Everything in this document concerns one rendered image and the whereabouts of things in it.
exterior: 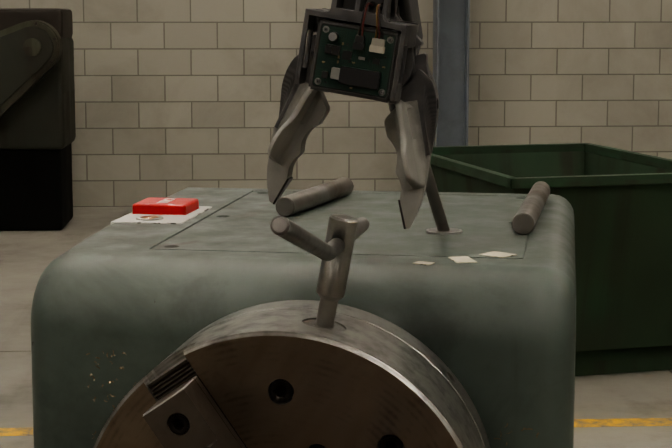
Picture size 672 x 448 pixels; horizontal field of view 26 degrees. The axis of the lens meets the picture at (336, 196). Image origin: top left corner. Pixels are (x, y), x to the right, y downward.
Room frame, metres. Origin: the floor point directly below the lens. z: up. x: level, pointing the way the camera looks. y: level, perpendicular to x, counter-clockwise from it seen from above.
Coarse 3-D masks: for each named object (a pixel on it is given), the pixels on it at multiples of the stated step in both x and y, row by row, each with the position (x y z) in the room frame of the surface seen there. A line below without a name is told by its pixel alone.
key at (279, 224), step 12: (276, 216) 0.87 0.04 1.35; (276, 228) 0.86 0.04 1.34; (288, 228) 0.86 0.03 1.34; (300, 228) 0.91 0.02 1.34; (360, 228) 1.15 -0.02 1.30; (288, 240) 0.90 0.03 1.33; (300, 240) 0.91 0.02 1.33; (312, 240) 0.95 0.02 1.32; (336, 240) 1.08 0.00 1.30; (312, 252) 0.98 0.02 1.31; (324, 252) 1.01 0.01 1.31; (336, 252) 1.05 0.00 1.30
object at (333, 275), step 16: (336, 224) 1.09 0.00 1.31; (352, 224) 1.09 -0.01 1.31; (352, 240) 1.09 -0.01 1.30; (336, 256) 1.09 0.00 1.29; (320, 272) 1.09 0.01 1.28; (336, 272) 1.09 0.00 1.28; (320, 288) 1.09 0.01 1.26; (336, 288) 1.09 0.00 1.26; (320, 304) 1.09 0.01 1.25; (336, 304) 1.09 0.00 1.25; (320, 320) 1.09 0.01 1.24
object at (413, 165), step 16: (400, 112) 1.02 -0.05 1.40; (416, 112) 1.04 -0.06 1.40; (400, 128) 1.02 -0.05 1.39; (416, 128) 1.04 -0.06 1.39; (400, 144) 1.04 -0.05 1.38; (416, 144) 1.04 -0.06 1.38; (400, 160) 1.04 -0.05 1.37; (416, 160) 1.04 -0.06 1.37; (400, 176) 1.04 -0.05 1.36; (416, 176) 1.03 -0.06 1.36; (416, 192) 1.04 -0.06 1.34; (400, 208) 1.04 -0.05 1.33; (416, 208) 1.04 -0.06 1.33
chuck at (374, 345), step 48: (240, 336) 1.06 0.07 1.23; (288, 336) 1.06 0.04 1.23; (336, 336) 1.07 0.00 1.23; (384, 336) 1.12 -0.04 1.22; (144, 384) 1.08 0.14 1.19; (240, 384) 1.06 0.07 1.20; (288, 384) 1.06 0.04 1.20; (336, 384) 1.05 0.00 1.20; (384, 384) 1.05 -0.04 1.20; (432, 384) 1.08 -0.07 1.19; (144, 432) 1.08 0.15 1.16; (240, 432) 1.06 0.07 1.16; (288, 432) 1.06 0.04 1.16; (336, 432) 1.05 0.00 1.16; (384, 432) 1.05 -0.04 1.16; (432, 432) 1.04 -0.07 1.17
